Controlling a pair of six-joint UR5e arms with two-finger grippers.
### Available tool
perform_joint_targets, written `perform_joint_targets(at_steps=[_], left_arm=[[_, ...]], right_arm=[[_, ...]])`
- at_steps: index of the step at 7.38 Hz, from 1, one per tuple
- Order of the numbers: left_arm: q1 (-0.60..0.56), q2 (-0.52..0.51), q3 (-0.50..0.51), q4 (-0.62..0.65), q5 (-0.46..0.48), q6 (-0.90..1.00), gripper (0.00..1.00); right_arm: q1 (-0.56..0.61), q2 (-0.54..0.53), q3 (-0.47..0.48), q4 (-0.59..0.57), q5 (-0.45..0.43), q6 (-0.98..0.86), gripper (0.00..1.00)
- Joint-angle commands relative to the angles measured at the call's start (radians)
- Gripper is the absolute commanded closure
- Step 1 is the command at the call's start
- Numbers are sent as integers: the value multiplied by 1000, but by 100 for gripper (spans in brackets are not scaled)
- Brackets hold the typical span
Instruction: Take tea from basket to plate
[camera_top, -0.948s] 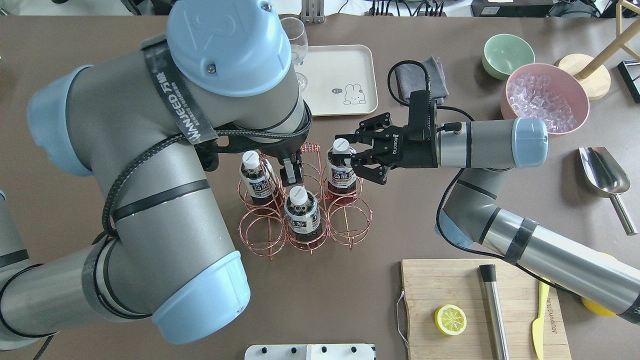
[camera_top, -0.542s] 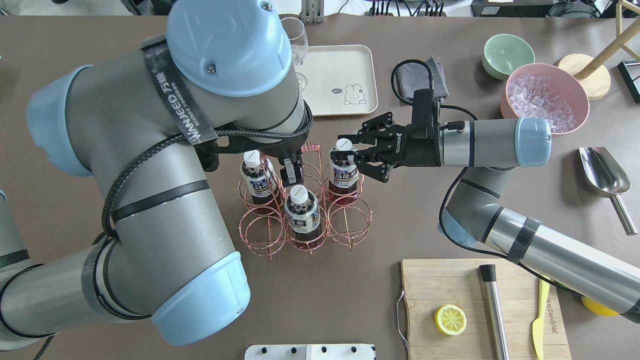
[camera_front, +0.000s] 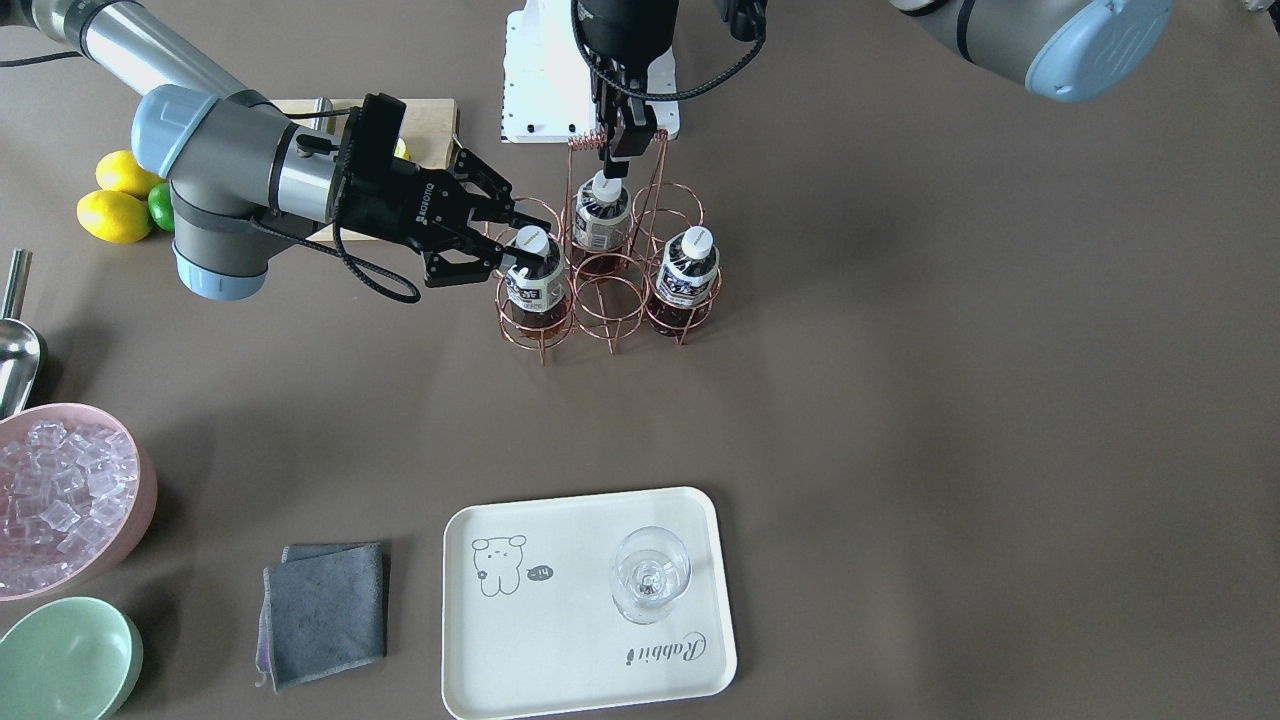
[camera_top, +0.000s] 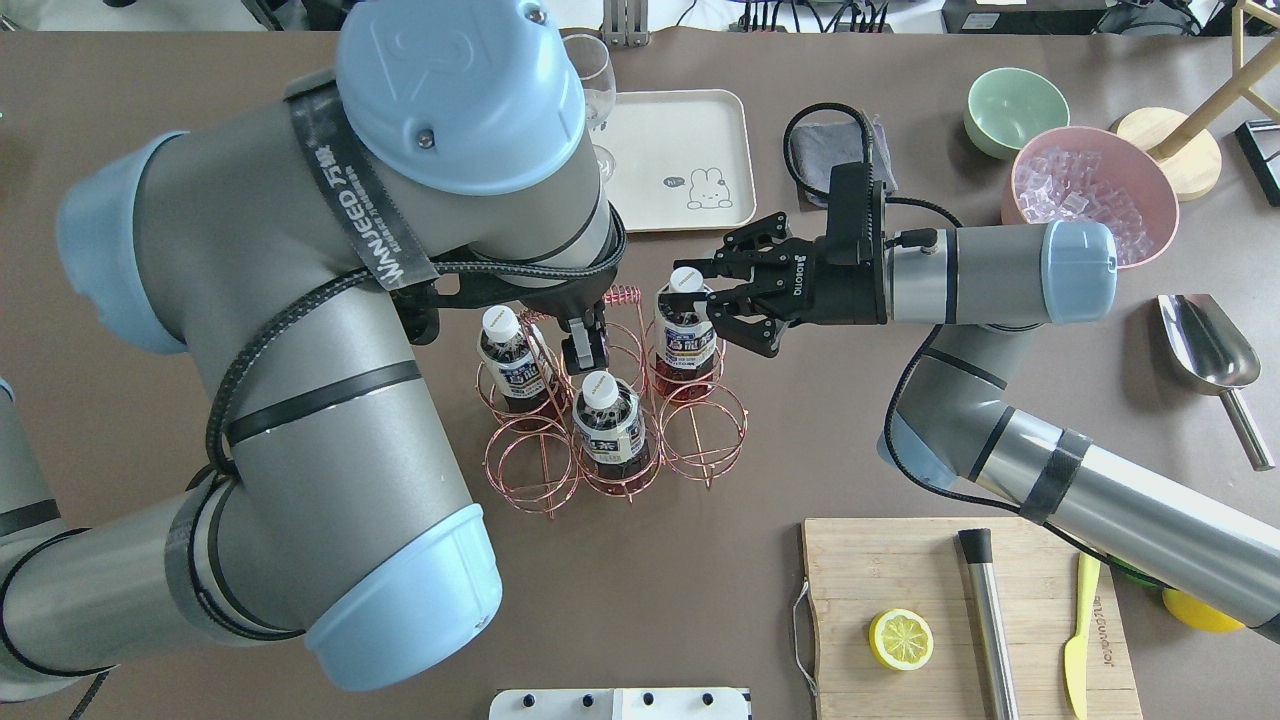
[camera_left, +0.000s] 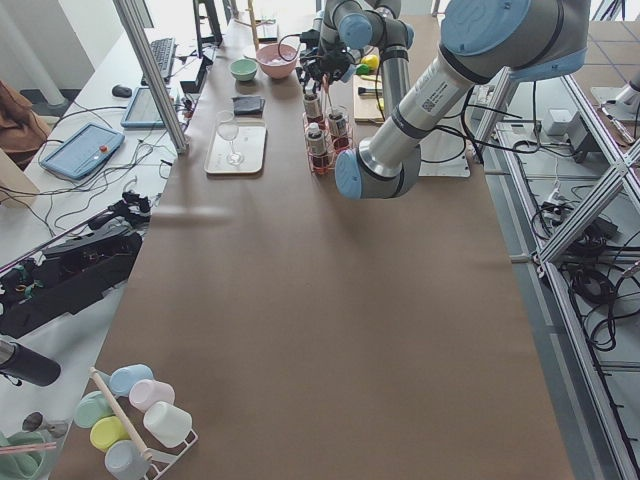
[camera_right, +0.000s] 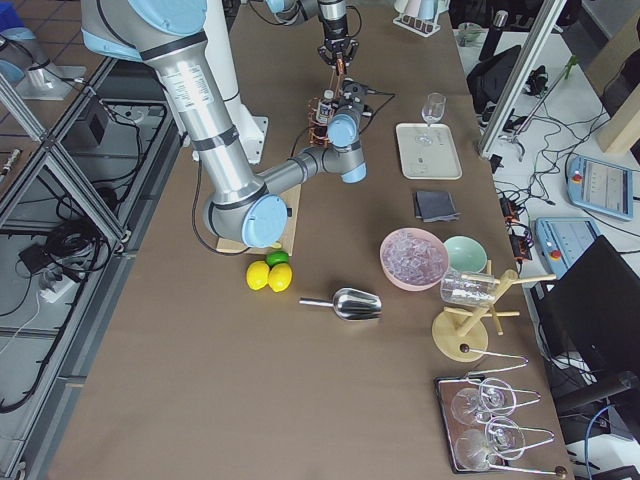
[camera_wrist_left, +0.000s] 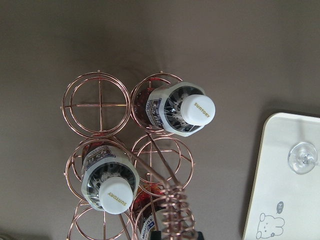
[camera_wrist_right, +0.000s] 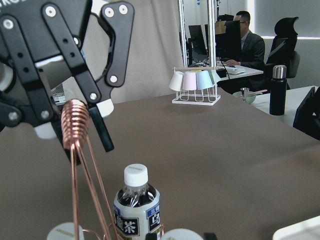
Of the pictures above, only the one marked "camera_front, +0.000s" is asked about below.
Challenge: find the grey folded cloth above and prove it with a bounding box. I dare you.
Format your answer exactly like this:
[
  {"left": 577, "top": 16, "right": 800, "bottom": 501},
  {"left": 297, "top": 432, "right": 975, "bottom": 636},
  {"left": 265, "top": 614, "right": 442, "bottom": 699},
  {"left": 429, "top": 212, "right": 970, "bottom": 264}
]
[{"left": 255, "top": 542, "right": 389, "bottom": 693}]

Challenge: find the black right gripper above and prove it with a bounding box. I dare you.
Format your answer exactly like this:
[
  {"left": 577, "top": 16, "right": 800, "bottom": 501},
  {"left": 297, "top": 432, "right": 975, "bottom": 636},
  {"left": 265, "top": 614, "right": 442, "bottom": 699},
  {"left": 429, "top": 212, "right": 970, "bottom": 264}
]
[{"left": 335, "top": 94, "right": 552, "bottom": 288}]

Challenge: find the yellow lemon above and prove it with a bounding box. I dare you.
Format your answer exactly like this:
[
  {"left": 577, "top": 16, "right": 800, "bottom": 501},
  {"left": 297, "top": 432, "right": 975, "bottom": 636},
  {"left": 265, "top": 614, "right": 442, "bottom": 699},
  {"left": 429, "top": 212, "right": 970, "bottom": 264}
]
[
  {"left": 76, "top": 190, "right": 152, "bottom": 243},
  {"left": 93, "top": 150, "right": 165, "bottom": 200}
]

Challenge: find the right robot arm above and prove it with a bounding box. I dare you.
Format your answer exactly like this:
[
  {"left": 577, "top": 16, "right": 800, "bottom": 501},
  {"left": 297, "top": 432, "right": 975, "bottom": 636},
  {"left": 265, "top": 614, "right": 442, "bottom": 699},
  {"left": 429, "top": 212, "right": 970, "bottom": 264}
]
[{"left": 3, "top": 1, "right": 550, "bottom": 300}]

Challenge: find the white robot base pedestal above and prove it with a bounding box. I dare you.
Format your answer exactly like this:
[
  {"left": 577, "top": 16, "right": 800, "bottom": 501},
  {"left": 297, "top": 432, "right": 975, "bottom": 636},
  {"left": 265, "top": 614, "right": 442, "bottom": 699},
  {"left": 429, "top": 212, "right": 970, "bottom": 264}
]
[{"left": 500, "top": 0, "right": 682, "bottom": 145}]

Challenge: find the cream rabbit tray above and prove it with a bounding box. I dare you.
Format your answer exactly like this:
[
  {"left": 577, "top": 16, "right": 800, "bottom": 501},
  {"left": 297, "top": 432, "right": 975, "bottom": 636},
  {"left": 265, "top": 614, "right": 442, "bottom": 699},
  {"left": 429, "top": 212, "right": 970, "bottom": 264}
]
[{"left": 442, "top": 487, "right": 739, "bottom": 719}]

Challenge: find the tea bottle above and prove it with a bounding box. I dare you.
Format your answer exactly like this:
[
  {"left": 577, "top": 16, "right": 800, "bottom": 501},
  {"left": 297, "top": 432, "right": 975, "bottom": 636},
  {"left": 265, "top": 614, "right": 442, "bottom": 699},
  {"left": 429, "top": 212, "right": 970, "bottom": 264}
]
[
  {"left": 506, "top": 225, "right": 570, "bottom": 340},
  {"left": 646, "top": 225, "right": 719, "bottom": 337},
  {"left": 570, "top": 170, "right": 632, "bottom": 278}
]

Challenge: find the bamboo cutting board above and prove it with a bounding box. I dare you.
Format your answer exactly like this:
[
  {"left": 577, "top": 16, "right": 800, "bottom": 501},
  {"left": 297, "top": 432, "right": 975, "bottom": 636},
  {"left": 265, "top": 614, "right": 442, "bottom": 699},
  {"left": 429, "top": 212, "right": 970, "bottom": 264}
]
[{"left": 268, "top": 97, "right": 458, "bottom": 222}]

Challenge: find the metal ice scoop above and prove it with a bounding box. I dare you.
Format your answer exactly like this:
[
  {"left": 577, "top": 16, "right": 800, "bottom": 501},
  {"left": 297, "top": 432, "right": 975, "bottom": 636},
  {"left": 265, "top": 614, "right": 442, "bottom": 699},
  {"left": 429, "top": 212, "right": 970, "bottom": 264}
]
[{"left": 1, "top": 249, "right": 45, "bottom": 419}]

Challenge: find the pink bowl with ice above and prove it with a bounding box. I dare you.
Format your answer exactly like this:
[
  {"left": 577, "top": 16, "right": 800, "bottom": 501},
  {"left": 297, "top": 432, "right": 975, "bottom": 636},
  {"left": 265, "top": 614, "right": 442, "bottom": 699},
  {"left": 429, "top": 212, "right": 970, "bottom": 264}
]
[{"left": 1, "top": 404, "right": 157, "bottom": 602}]

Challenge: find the copper wire bottle basket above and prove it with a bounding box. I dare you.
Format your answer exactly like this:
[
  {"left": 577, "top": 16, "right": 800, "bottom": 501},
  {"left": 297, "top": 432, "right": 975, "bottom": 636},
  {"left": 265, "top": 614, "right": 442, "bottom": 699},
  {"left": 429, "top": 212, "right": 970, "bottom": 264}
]
[{"left": 494, "top": 129, "right": 722, "bottom": 356}]

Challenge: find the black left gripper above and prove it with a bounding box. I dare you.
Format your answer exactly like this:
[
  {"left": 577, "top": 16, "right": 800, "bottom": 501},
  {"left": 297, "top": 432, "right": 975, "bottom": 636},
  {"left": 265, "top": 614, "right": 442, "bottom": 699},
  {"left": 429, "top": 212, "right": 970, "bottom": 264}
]
[{"left": 572, "top": 1, "right": 678, "bottom": 181}]

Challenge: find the green lime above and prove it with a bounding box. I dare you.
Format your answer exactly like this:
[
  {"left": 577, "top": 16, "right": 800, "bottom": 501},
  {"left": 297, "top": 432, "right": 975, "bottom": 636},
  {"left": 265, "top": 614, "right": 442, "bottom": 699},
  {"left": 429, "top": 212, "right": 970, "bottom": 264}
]
[{"left": 146, "top": 182, "right": 177, "bottom": 234}]

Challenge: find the green bowl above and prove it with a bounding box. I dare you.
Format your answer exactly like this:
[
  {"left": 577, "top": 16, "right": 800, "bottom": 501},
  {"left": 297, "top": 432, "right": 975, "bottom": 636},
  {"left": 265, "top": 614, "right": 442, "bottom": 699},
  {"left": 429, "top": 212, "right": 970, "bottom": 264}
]
[{"left": 1, "top": 597, "right": 145, "bottom": 719}]

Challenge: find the clear wine glass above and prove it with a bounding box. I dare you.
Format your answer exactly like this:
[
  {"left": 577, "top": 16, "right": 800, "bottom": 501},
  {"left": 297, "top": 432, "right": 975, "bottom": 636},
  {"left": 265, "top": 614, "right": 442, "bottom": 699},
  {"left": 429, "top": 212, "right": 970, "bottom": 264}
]
[{"left": 609, "top": 525, "right": 692, "bottom": 625}]

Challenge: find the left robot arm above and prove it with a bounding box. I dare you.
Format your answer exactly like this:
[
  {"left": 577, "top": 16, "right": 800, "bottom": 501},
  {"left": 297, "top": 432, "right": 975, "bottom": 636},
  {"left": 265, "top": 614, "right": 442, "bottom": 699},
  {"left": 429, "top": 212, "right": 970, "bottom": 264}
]
[{"left": 570, "top": 1, "right": 1172, "bottom": 179}]

